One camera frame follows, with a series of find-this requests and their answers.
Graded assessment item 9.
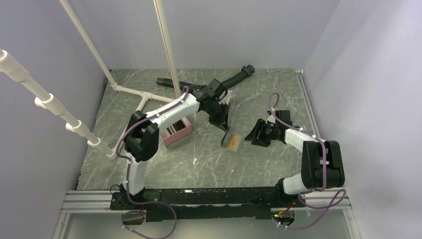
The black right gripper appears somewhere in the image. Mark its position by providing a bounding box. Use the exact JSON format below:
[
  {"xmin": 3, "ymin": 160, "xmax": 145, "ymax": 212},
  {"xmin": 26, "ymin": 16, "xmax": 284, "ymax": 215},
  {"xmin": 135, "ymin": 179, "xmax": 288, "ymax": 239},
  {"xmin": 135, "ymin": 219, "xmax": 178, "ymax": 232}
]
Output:
[{"xmin": 244, "ymin": 119, "xmax": 279, "ymax": 147}]

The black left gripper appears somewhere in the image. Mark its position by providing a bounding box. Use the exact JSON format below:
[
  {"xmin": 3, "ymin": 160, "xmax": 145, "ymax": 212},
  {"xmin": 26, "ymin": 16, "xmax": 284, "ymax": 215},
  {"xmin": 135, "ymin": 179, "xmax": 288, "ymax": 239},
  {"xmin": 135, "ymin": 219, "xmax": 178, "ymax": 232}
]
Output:
[{"xmin": 204, "ymin": 100, "xmax": 230, "ymax": 132}]

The mint green card holder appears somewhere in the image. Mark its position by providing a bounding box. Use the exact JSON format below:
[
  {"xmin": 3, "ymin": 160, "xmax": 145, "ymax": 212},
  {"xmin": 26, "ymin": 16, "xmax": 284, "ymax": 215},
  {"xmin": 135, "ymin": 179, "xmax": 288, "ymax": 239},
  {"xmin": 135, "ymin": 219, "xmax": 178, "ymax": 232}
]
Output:
[{"xmin": 220, "ymin": 126, "xmax": 244, "ymax": 154}]

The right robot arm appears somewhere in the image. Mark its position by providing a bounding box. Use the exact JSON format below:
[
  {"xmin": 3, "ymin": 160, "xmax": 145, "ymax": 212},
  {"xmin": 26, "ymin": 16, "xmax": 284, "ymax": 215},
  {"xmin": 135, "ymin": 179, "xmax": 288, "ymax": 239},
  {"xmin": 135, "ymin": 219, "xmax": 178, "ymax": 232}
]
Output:
[{"xmin": 245, "ymin": 110, "xmax": 345, "ymax": 207}]

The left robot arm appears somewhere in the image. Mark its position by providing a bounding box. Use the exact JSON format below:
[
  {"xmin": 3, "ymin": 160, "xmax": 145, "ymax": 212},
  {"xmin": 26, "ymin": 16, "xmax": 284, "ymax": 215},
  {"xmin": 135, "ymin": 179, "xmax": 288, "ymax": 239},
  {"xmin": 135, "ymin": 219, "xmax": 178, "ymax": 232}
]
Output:
[{"xmin": 117, "ymin": 79, "xmax": 230, "ymax": 209}]

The card stack in box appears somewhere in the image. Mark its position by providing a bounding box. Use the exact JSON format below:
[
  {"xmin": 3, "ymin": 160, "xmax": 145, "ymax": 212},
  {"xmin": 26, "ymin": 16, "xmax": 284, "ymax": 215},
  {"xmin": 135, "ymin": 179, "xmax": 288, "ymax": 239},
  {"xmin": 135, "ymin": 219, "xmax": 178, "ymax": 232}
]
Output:
[{"xmin": 166, "ymin": 119, "xmax": 186, "ymax": 135}]

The pink card box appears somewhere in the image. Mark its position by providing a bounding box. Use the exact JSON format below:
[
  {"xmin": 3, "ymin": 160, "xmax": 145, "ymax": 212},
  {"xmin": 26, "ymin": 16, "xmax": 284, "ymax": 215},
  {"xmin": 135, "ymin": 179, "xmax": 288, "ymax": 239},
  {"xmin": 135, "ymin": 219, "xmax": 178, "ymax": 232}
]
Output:
[{"xmin": 160, "ymin": 117, "xmax": 193, "ymax": 146}]

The white PVC pipe with fittings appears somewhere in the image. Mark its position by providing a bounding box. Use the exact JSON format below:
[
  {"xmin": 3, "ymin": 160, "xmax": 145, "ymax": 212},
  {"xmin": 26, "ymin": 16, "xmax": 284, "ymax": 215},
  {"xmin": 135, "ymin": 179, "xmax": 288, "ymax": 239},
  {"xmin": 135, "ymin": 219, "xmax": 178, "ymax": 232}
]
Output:
[{"xmin": 0, "ymin": 50, "xmax": 116, "ymax": 159}]

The black corrugated hose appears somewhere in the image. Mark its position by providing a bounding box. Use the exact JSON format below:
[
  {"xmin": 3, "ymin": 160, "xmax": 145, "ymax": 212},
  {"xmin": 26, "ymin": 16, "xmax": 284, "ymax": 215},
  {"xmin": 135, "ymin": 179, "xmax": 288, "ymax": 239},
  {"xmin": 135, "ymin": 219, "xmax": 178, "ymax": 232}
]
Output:
[{"xmin": 156, "ymin": 65, "xmax": 255, "ymax": 96}]

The white PVC pipe frame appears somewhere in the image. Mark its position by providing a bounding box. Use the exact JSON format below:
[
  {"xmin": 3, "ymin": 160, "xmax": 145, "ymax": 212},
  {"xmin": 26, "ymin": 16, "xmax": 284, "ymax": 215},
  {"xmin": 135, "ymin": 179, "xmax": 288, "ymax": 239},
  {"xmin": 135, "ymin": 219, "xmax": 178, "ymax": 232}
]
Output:
[{"xmin": 60, "ymin": 0, "xmax": 182, "ymax": 103}]

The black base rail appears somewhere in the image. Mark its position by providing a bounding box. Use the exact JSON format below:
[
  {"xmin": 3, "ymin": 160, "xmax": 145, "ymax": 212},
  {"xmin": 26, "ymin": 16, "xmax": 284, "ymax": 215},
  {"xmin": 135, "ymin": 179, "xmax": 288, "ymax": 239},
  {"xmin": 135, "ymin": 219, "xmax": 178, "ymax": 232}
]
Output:
[{"xmin": 110, "ymin": 185, "xmax": 303, "ymax": 222}]

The aluminium frame rail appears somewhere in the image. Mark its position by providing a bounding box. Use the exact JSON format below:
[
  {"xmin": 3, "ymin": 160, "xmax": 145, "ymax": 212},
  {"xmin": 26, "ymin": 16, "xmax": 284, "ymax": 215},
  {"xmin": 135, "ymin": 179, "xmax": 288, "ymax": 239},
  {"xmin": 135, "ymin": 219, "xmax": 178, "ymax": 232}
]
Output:
[{"xmin": 61, "ymin": 188, "xmax": 352, "ymax": 213}]

